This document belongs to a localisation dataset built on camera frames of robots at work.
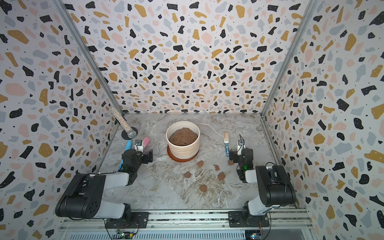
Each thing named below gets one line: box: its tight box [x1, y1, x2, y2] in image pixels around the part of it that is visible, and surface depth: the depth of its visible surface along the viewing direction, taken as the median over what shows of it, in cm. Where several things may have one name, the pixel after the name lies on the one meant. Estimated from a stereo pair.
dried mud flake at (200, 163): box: [196, 160, 204, 168], surface depth 97 cm
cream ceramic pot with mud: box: [166, 120, 201, 160], surface depth 95 cm
